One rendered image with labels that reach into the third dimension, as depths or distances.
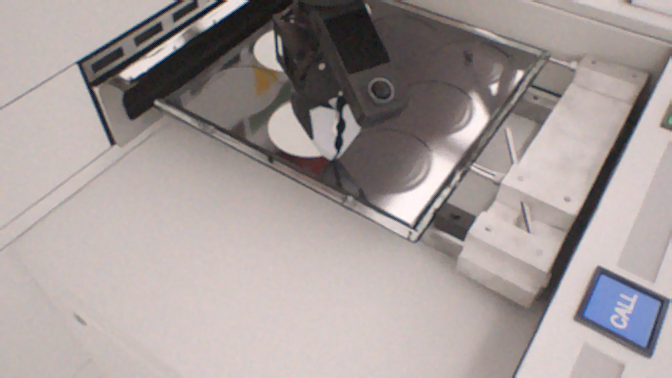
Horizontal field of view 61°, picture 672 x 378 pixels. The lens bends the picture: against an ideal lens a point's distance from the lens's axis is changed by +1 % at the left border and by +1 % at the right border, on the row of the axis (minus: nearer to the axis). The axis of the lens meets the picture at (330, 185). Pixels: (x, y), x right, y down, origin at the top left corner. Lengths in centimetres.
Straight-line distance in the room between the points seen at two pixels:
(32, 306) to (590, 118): 74
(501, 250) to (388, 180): 14
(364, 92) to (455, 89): 28
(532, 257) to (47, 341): 64
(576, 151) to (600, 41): 18
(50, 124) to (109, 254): 16
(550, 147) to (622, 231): 20
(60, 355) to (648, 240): 76
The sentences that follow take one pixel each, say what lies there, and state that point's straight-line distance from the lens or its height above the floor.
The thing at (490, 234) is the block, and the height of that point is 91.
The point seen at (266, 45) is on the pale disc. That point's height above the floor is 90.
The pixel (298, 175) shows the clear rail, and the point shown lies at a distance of 61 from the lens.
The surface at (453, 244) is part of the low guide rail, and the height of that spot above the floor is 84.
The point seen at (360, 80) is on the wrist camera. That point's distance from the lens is 47.
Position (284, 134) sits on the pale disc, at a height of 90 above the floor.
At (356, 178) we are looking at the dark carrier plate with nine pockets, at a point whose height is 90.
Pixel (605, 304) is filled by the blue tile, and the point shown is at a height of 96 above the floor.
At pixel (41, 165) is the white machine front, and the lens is 72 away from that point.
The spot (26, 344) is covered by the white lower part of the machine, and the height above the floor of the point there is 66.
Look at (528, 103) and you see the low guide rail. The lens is 83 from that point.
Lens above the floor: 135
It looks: 49 degrees down
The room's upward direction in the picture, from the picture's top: straight up
